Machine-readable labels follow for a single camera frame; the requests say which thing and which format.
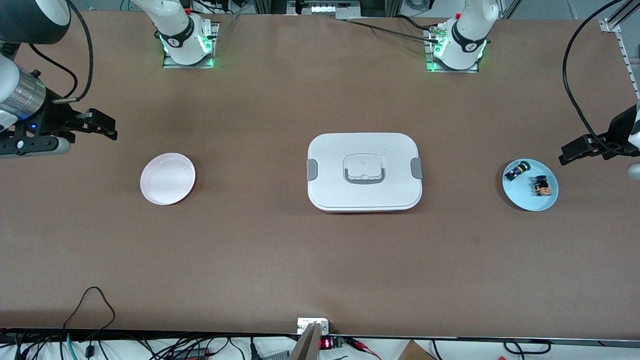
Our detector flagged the aluminium frame rail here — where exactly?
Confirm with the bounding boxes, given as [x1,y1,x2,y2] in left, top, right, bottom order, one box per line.
[599,0,640,99]

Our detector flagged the black looped cable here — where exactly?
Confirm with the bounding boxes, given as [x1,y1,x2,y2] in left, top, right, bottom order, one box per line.
[62,286,117,347]

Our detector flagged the silver lit device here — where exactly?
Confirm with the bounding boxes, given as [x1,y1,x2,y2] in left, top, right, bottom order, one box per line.
[287,0,362,20]

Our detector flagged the light blue round plate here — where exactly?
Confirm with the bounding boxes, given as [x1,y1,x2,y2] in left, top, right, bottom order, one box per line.
[502,158,559,212]

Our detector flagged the red and black clip leads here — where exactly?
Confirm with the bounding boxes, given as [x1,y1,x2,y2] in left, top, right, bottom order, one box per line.
[345,337,382,360]

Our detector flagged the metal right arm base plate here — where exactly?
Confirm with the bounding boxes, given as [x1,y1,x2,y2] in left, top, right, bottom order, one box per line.
[161,22,220,70]

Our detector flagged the blue and green switch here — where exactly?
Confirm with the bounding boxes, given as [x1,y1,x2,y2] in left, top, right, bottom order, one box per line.
[504,160,532,182]

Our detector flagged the black cable on table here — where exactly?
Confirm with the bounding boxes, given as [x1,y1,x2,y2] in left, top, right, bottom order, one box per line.
[344,15,447,41]

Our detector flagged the brown cardboard piece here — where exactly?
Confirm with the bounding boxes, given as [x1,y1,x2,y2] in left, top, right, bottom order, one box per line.
[397,340,437,360]

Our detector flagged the black coiled cable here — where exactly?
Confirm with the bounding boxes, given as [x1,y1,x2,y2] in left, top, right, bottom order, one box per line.
[502,338,553,356]

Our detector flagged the orange and black switch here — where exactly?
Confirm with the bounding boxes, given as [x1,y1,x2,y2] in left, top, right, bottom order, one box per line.
[531,175,552,197]

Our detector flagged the small white box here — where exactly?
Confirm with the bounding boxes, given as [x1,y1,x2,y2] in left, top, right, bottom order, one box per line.
[297,317,331,336]

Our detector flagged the grey camera mount bar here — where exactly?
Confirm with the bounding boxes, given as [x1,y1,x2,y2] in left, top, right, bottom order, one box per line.
[288,321,324,360]

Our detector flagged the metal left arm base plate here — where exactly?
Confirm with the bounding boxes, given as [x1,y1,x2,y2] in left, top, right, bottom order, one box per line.
[424,27,480,74]

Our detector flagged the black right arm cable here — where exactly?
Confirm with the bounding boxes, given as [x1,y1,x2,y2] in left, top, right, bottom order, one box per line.
[28,0,95,104]

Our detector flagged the white lunch box grey clips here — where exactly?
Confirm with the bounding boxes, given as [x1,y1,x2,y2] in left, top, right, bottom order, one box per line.
[306,132,423,215]

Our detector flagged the pink round plate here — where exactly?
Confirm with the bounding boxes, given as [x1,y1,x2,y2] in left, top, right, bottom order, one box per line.
[140,152,197,206]

